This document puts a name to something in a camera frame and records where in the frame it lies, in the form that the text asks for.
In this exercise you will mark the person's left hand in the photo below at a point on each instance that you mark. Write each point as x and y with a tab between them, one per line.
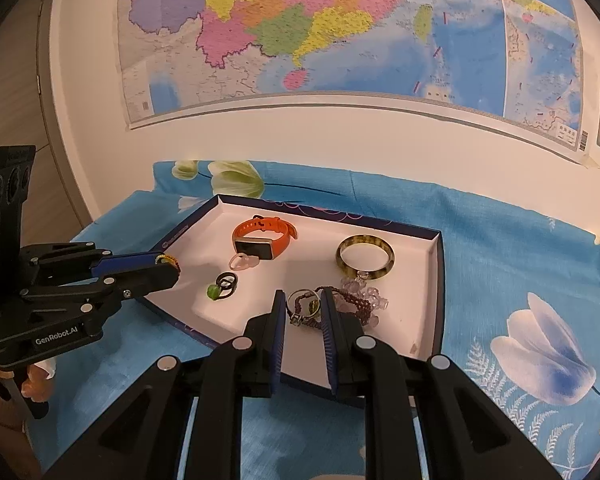
32	385

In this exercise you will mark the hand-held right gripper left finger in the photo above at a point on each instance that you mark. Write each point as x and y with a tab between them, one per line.
279	340

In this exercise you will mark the blue floral bed sheet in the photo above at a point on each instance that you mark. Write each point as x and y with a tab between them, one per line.
505	270

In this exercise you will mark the colourful wall map poster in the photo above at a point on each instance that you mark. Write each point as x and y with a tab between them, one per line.
330	20

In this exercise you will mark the grey wooden door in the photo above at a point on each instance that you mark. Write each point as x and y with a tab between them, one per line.
30	110

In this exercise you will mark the white box tray dark rim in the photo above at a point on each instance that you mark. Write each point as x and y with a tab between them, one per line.
415	317

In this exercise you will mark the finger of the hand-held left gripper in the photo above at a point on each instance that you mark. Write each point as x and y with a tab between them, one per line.
145	280
125	263

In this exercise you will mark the tortoiseshell bangle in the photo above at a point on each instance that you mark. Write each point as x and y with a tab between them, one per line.
342	261

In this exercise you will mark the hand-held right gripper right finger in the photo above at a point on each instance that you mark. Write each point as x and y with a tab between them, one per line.
328	345

